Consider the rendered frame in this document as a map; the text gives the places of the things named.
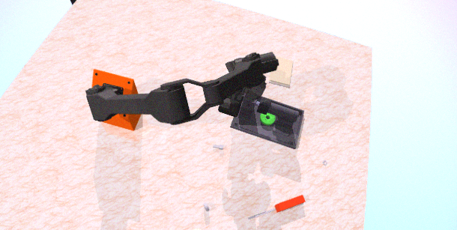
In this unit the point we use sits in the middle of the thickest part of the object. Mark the red-handled screwdriver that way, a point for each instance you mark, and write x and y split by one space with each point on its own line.
283 205

